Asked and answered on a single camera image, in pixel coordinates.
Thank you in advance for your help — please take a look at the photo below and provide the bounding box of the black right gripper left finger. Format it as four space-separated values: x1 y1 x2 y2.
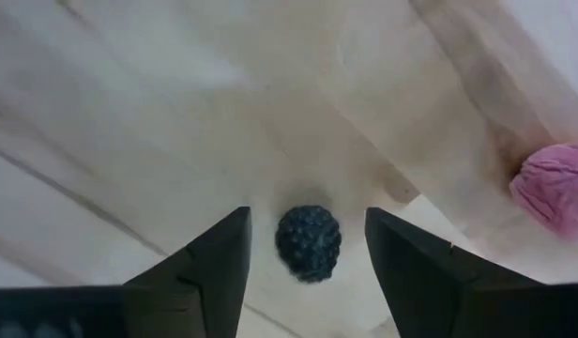
123 205 252 338

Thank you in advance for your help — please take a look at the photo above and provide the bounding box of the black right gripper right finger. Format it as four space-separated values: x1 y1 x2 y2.
364 207 542 338

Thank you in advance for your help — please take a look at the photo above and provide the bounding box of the dark blackberry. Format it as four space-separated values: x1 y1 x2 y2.
274 204 343 284

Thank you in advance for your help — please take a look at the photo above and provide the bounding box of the pink textured fruit ball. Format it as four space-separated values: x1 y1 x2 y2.
508 143 578 241

